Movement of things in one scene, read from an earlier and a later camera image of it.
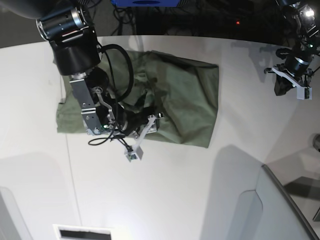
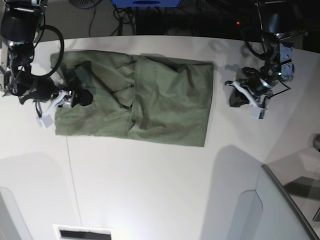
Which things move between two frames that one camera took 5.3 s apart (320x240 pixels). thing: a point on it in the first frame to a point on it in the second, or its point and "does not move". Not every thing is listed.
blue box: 146,3 does not move
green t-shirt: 182,95 does not move
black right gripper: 296,63 to 252,80
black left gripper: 135,120 to 43,89
